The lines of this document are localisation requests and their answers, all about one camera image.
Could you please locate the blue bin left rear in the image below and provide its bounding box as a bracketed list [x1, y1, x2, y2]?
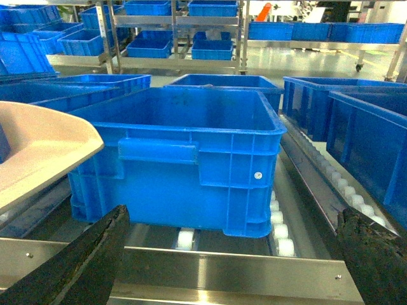
[1, 74, 152, 112]

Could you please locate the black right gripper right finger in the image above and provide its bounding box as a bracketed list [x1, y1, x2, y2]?
[336, 207, 406, 304]

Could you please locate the blue plastic part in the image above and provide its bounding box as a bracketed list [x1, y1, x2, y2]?
[0, 125, 12, 164]

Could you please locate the steel flow rack shelf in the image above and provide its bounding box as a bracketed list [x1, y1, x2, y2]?
[0, 111, 407, 305]

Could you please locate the blue bin behind centre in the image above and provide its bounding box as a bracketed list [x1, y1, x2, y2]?
[167, 74, 285, 112]

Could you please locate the beige plastic dustpan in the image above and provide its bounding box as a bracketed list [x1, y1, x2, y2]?
[1, 101, 104, 212]

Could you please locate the blue bin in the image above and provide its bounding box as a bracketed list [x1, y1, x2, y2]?
[1, 74, 152, 112]
[326, 91, 406, 226]
[282, 76, 406, 142]
[167, 74, 285, 112]
[68, 86, 286, 238]

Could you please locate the rear steel trolley rack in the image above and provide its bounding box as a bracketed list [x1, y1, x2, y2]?
[46, 1, 247, 74]

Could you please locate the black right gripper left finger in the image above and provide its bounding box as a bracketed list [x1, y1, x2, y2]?
[1, 205, 130, 304]

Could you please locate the blue bin front centre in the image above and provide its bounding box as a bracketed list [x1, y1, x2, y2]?
[68, 86, 286, 238]

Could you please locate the blue bin far right rear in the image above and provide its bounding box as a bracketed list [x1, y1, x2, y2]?
[282, 76, 406, 142]

